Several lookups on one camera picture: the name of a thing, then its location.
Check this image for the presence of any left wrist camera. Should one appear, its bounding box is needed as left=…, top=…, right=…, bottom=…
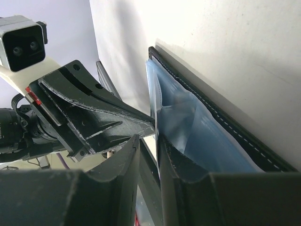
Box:
left=0, top=15, right=48, bottom=72

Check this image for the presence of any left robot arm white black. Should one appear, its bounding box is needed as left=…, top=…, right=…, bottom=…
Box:
left=0, top=60, right=155, bottom=162

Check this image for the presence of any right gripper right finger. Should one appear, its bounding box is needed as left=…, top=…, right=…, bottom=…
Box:
left=158, top=136, right=301, bottom=226

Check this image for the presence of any left aluminium table rail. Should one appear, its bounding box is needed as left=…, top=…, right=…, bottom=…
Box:
left=96, top=61, right=122, bottom=100

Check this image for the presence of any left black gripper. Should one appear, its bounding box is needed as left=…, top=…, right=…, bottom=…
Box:
left=26, top=60, right=155, bottom=161

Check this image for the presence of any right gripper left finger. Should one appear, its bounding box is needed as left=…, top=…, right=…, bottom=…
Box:
left=0, top=135, right=140, bottom=226

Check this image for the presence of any black leather card holder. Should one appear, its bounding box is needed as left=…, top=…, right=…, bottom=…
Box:
left=146, top=47, right=295, bottom=173

